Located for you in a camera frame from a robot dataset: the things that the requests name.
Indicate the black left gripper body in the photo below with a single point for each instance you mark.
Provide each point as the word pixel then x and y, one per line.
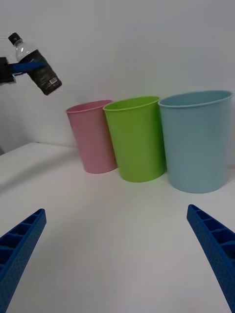
pixel 6 71

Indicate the green plastic bin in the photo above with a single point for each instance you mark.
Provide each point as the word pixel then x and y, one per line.
pixel 138 141

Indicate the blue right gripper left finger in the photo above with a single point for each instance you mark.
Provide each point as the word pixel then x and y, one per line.
pixel 17 252

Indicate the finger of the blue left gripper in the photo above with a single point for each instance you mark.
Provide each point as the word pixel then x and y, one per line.
pixel 28 66

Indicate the pink plastic bin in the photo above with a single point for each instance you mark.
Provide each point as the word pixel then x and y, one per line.
pixel 94 137

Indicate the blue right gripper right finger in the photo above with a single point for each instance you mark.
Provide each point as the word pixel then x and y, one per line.
pixel 215 249

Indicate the dark plastic bottle black cap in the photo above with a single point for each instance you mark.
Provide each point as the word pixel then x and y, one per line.
pixel 45 75

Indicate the pale blue plastic bin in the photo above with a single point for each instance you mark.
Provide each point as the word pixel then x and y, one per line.
pixel 197 146

